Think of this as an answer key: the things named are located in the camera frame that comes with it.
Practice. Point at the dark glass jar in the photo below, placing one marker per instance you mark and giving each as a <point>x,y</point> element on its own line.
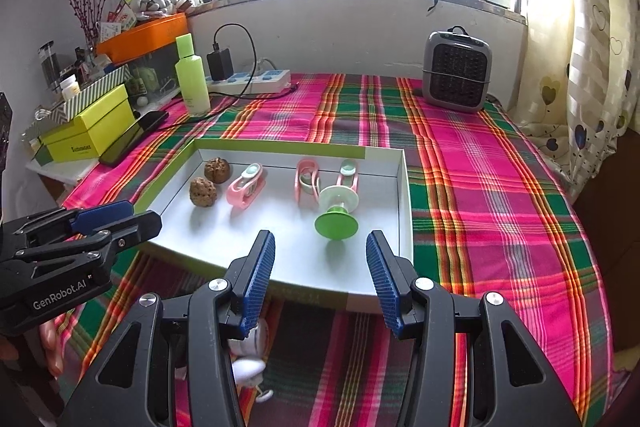
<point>49,64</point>

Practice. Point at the person's left hand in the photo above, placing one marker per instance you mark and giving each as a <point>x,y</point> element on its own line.
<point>54,344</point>

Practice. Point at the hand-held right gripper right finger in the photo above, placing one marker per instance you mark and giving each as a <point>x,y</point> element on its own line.
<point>382,287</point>

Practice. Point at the cream heart print curtain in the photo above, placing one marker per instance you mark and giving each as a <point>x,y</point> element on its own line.
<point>590,57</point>

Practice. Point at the yellow-green cardboard box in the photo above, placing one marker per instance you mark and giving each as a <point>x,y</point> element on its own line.
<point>85,132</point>

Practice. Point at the white blue power strip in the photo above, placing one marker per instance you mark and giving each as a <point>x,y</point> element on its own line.
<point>260,79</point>

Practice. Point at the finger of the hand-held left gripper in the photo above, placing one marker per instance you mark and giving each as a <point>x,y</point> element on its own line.
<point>140,229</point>
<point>102,214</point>

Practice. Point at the pink green plaid blanket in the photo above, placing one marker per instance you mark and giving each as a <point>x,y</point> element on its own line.
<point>500,187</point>

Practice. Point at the pink clip with green knob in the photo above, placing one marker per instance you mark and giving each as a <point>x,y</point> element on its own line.
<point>240,192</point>
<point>347,169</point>

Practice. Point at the black charger adapter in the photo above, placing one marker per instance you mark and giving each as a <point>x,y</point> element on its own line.
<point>220,62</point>

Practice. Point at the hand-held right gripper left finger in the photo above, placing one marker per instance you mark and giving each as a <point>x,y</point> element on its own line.
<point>257,287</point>

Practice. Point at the black smartphone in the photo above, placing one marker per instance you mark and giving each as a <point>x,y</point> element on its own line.
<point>132,137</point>

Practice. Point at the green white striped box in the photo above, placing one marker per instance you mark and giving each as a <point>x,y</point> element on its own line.
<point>100,88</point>

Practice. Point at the pink white clip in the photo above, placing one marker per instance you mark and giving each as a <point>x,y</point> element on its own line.
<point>302,182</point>

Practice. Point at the glass tank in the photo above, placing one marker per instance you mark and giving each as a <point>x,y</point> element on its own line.
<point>150,74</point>

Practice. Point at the brown walnut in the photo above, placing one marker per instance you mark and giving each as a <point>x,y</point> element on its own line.
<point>217,168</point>
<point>202,193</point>

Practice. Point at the white shallow cardboard box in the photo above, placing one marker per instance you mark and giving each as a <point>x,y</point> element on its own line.
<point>290,252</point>

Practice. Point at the orange storage box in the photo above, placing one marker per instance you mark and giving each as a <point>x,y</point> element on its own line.
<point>150,37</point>

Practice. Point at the green white spool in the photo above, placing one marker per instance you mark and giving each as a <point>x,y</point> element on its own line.
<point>336,224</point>

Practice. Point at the light green plastic bottle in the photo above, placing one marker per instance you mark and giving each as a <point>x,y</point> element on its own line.
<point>192,79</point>

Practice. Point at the white plastic object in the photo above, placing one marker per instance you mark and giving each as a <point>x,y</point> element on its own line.
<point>247,357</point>

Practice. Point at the grey space heater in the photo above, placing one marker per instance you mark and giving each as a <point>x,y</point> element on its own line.
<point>457,67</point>

